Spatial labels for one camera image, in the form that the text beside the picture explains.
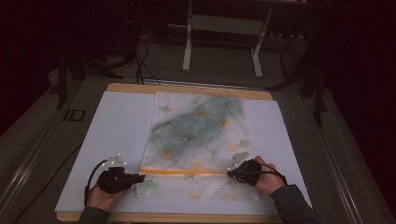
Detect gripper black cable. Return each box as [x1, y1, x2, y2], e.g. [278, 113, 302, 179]
[248, 162, 289, 187]
[83, 160, 110, 207]

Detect grey-blue cloth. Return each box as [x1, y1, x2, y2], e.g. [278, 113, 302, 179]
[148, 95, 246, 161]

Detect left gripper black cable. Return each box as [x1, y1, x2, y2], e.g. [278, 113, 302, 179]
[83, 160, 110, 207]

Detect person's right hand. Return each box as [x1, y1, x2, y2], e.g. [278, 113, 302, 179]
[253, 155, 286, 197]

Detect metal floor rail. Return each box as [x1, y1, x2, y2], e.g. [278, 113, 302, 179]
[0, 113, 64, 216]
[312, 122, 366, 224]

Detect leaf print zip bag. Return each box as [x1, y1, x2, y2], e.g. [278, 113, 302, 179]
[134, 91, 262, 203]

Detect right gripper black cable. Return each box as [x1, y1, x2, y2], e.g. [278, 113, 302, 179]
[248, 162, 289, 187]

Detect white metal stand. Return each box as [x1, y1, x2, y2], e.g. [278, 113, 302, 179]
[181, 0, 276, 79]

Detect black metal stand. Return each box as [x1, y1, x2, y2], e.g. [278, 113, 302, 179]
[266, 29, 330, 128]
[55, 46, 125, 110]

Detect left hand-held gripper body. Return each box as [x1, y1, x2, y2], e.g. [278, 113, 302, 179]
[96, 153, 137, 195]

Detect person's left hand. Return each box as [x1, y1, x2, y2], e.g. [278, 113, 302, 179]
[85, 182, 129, 213]

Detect black floor cables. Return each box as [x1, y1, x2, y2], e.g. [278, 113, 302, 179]
[133, 39, 162, 86]

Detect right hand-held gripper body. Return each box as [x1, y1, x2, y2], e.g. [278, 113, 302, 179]
[229, 150, 263, 187]

